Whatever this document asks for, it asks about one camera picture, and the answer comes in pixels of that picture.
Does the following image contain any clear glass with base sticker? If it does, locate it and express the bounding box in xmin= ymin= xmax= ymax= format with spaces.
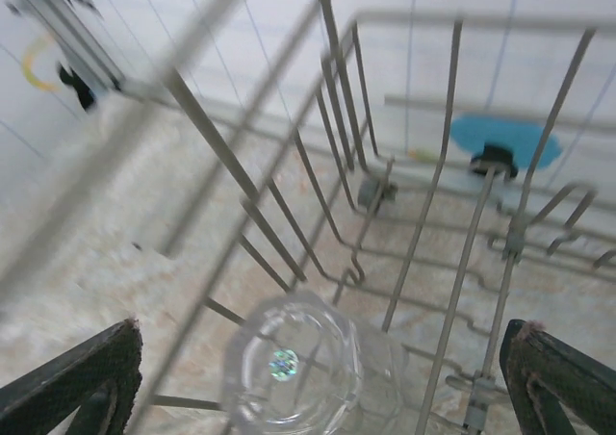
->
xmin=219 ymin=289 xmax=410 ymax=435

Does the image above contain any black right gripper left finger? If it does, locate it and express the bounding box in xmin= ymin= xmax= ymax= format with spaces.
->
xmin=0 ymin=318 xmax=144 ymax=435

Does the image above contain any blue patch black creature sticker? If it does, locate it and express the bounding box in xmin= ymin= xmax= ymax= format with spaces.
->
xmin=449 ymin=114 xmax=564 ymax=179

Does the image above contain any aluminium corner post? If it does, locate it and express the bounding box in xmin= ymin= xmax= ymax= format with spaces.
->
xmin=7 ymin=0 xmax=129 ymax=94

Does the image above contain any black dolphin yellow ring sticker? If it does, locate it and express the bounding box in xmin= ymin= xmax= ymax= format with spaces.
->
xmin=21 ymin=34 xmax=100 ymax=114

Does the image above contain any grey wire dish rack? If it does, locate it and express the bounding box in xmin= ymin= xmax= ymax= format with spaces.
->
xmin=0 ymin=0 xmax=616 ymax=435

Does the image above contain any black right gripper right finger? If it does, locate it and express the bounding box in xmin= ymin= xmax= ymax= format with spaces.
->
xmin=499 ymin=318 xmax=616 ymax=435

